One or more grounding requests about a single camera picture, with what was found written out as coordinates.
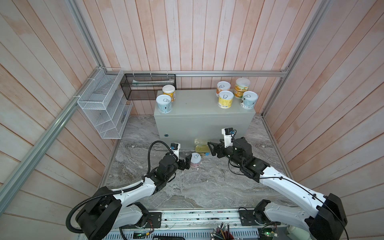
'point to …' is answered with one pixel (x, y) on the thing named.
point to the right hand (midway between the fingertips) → (213, 141)
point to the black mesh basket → (145, 86)
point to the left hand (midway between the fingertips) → (184, 156)
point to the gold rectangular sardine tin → (203, 150)
